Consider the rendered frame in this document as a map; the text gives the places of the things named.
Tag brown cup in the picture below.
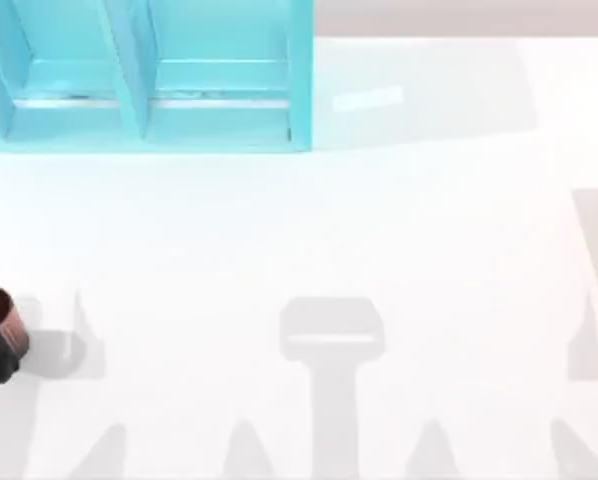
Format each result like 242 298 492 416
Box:
0 286 31 357

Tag light blue rack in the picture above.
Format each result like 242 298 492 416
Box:
0 0 315 154

